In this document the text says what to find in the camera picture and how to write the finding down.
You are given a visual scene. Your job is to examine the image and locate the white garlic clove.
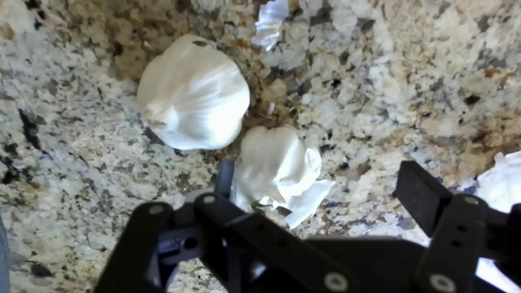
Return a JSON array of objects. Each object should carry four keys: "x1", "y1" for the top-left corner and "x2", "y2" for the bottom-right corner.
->
[{"x1": 232, "y1": 125, "x2": 334, "y2": 229}]

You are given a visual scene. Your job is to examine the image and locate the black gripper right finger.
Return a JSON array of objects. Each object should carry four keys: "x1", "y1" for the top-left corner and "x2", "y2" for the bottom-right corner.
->
[{"x1": 393, "y1": 160, "x2": 521, "y2": 293}]

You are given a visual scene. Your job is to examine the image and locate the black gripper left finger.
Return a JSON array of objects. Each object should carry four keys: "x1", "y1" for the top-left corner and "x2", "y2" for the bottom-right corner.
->
[{"x1": 95, "y1": 162, "x2": 425, "y2": 293}]

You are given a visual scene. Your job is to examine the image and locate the white garlic bulb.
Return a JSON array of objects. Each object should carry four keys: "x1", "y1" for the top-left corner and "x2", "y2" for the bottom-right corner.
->
[{"x1": 137, "y1": 33, "x2": 251, "y2": 151}]

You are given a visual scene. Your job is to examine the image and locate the small white garlic piece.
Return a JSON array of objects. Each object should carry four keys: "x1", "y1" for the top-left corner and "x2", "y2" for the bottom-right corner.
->
[{"x1": 471, "y1": 149, "x2": 521, "y2": 293}]

